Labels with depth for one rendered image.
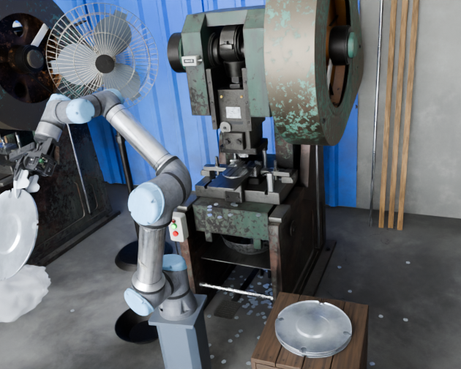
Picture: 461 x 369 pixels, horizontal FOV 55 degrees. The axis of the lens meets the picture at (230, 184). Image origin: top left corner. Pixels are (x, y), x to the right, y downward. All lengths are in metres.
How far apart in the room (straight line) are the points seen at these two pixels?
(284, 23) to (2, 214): 1.12
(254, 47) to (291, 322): 1.12
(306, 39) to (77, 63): 1.40
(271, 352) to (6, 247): 0.98
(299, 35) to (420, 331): 1.53
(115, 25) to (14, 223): 1.35
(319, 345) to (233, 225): 0.71
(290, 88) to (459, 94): 1.70
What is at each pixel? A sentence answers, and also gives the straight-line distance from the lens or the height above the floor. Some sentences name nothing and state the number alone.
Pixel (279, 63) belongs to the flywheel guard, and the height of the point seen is 1.33.
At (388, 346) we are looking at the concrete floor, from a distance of 2.32.
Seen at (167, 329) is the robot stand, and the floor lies 0.41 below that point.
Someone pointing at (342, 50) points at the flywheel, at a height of 1.32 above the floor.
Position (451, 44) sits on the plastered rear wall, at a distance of 3.09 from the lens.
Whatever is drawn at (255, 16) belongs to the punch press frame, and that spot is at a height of 1.47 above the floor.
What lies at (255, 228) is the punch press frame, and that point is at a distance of 2.09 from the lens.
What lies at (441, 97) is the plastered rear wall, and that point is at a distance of 3.14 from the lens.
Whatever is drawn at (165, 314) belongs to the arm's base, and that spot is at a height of 0.47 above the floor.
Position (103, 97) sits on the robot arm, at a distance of 1.57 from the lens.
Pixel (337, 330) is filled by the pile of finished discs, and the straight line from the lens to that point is 1.81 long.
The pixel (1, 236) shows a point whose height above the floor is 0.94.
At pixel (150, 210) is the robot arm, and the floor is 1.01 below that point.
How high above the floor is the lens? 1.58
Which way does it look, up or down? 23 degrees down
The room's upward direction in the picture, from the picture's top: 6 degrees counter-clockwise
